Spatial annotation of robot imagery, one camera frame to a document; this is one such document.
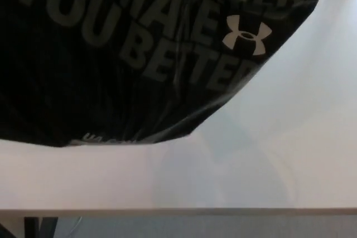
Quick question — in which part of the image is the dark metal table leg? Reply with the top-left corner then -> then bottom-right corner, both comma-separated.
23,216 -> 59,238

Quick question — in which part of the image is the thin white cable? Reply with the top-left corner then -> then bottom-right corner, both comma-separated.
69,217 -> 83,238

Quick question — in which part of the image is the black Under Armour plastic bag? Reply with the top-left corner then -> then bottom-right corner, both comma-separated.
0,0 -> 333,149

